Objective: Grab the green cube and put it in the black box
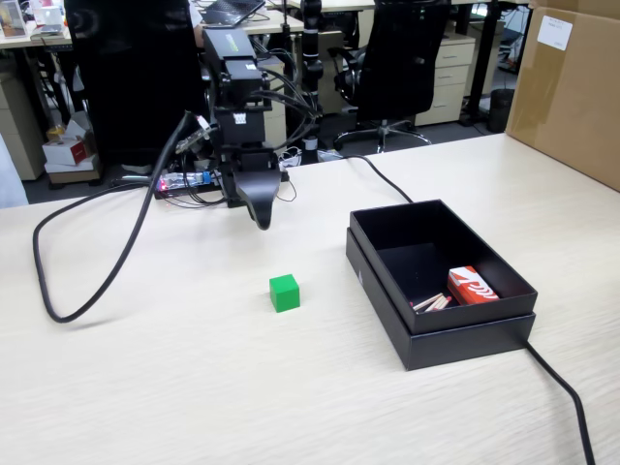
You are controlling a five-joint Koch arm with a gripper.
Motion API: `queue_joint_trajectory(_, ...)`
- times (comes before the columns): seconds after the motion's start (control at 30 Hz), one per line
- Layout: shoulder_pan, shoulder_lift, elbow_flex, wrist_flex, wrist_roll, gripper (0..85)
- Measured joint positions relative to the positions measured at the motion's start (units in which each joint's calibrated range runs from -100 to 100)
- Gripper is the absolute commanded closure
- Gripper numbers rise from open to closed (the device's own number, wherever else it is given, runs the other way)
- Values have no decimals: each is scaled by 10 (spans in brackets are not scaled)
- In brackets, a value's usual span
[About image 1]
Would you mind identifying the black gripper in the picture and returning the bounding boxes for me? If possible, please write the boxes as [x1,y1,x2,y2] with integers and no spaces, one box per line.
[212,107,283,232]

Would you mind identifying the green cube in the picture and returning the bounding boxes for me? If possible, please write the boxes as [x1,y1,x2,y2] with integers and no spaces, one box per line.
[268,273,301,314]

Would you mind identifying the controller board with red light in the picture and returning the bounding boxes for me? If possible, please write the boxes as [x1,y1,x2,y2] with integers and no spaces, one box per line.
[154,170,225,201]

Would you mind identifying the black segmented pole stand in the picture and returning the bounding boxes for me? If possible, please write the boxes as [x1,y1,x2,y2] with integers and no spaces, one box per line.
[298,0,325,165]

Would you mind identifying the black open cardboard box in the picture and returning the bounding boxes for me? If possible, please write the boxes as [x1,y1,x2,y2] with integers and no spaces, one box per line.
[349,198,540,335]

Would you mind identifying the black mesh office chair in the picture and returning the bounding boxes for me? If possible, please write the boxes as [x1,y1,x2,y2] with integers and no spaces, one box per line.
[62,0,210,169]

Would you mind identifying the beige office desk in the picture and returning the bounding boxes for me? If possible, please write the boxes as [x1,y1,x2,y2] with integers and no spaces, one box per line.
[0,7,304,49]

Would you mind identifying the white red cardboard box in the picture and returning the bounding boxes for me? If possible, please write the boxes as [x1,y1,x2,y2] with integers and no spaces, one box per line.
[42,135,96,167]

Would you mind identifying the dark open laptop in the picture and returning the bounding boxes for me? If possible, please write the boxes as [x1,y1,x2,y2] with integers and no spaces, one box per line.
[199,0,266,26]

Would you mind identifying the black office chair with armrests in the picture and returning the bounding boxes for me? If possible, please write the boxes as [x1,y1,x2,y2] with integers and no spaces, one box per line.
[326,0,452,152]

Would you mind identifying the beige side cabinet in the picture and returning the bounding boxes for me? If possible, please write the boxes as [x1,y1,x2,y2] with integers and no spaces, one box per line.
[0,72,47,181]

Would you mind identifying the red white matchbox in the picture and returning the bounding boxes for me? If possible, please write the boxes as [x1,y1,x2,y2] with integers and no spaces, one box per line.
[446,264,500,306]

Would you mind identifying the black cardboard box lid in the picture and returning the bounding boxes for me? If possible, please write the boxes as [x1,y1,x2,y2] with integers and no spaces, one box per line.
[345,227,537,372]

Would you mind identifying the black waste bin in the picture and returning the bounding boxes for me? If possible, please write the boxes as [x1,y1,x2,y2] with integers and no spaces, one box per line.
[487,88,515,133]

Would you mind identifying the large brown cardboard box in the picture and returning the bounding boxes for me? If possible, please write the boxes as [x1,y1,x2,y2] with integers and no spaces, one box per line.
[504,0,620,193]

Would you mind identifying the white shipping label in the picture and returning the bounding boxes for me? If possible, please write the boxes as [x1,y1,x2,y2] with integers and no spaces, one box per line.
[536,15,574,49]

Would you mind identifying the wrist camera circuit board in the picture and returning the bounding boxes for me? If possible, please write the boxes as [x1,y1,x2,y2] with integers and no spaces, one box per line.
[174,113,217,155]

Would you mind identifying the thick black sleeved cable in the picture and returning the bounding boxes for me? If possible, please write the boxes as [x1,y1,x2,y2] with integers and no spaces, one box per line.
[31,109,200,325]

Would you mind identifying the clear picture frame stand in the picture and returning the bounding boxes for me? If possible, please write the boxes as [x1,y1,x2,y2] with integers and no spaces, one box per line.
[0,0,26,39]

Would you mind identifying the smooth black power cable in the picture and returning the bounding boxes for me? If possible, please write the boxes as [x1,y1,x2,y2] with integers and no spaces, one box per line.
[338,154,597,465]

